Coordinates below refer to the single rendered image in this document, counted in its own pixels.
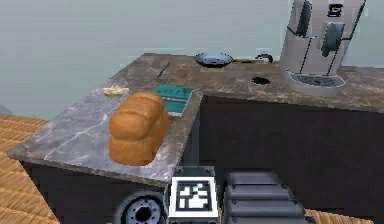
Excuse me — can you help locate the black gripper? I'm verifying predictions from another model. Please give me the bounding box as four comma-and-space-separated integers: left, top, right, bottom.
113, 190, 168, 224

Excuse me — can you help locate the dark marble-topped kitchen counter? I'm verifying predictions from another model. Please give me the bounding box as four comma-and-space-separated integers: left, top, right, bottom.
7, 52, 384, 224

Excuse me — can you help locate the brown bread loaf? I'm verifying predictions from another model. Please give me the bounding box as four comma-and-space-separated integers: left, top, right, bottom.
108, 91, 171, 167

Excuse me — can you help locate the pale yellow crumpled food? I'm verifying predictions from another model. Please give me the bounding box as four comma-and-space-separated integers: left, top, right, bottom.
102, 85, 130, 98

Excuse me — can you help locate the thin dark knife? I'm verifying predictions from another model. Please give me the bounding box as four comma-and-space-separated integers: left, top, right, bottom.
156, 61, 171, 80

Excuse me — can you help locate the grey frying pan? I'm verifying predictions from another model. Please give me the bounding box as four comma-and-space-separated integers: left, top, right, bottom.
194, 52, 274, 69

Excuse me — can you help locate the small black round object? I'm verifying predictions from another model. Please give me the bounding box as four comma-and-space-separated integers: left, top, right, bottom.
251, 76, 271, 86

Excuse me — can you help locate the silver coffee machine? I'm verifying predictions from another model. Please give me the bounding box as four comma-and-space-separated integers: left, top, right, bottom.
279, 0, 367, 98

